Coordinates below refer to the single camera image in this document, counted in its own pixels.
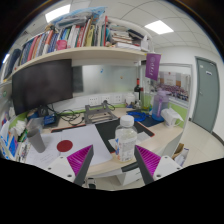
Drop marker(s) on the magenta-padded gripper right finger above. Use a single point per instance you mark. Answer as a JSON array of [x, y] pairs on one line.
[[150, 161]]

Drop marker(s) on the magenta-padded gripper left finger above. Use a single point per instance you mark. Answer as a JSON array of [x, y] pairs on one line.
[[78, 160]]

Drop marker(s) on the clear water bottle white cap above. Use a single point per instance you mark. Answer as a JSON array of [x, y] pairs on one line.
[[126, 140]]

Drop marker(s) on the purple translucent water jug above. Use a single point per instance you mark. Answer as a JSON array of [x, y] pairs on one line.
[[160, 105]]

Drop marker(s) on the flat round red coaster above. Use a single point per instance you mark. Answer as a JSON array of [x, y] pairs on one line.
[[64, 145]]

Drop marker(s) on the small white paper sheet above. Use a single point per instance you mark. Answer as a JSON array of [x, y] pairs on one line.
[[142, 137]]

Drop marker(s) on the handwritten white paper sheet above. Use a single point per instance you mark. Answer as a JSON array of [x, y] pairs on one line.
[[43, 158]]

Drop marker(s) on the black desk mat orange edge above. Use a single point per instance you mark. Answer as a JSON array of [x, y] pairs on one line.
[[106, 131]]

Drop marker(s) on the grey ribbed cup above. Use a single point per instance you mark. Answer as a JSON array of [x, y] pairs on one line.
[[36, 141]]

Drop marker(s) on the grey metal laptop stand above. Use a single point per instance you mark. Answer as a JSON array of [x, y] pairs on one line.
[[100, 116]]

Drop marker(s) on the small blue box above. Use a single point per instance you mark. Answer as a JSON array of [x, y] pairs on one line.
[[49, 120]]

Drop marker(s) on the white plastic pitcher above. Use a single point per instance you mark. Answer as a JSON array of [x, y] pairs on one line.
[[170, 116]]

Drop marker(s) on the clear plastic box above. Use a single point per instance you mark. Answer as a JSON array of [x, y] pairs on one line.
[[35, 122]]

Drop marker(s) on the blue tissue box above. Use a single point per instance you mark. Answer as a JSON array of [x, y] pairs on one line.
[[13, 146], [4, 133]]

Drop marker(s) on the white tissue stack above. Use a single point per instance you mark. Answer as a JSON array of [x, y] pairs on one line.
[[20, 126]]

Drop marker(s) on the dark wine bottle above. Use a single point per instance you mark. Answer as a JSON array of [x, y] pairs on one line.
[[137, 90]]

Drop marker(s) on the group photo poster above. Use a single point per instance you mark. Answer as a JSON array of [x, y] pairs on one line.
[[175, 85]]

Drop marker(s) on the black computer monitor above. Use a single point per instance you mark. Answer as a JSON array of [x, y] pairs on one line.
[[41, 86]]

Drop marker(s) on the purple hanging banner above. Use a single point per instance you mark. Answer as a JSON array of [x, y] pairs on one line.
[[153, 66]]

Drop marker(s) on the wooden shelf with books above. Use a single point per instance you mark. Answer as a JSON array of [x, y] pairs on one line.
[[83, 53]]

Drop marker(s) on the ceiling lights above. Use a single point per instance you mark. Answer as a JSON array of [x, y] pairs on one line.
[[158, 27]]

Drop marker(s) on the white wall socket row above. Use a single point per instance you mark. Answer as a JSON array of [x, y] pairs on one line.
[[105, 99]]

